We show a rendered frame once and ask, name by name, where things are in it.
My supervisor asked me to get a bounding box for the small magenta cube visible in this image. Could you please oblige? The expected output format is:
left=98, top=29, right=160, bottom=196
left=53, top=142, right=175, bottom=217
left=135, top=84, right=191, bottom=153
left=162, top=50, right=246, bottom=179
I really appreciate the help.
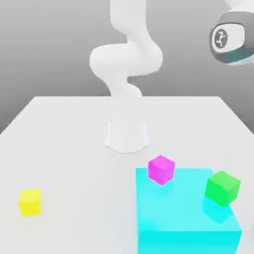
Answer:
left=147, top=155, right=176, bottom=187

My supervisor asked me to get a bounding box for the small green cube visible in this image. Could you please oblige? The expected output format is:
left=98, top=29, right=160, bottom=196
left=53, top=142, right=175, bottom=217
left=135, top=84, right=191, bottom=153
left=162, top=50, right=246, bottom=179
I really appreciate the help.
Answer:
left=204, top=170, right=242, bottom=208

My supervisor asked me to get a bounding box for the large cyan box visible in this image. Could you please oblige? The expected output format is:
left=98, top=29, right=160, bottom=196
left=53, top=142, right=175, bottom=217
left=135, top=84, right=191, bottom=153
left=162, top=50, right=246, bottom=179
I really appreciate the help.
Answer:
left=135, top=167, right=243, bottom=254

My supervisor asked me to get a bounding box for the small yellow cube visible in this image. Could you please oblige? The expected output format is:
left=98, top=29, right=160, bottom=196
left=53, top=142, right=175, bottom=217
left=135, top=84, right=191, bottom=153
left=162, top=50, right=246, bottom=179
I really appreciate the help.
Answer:
left=18, top=189, right=43, bottom=217

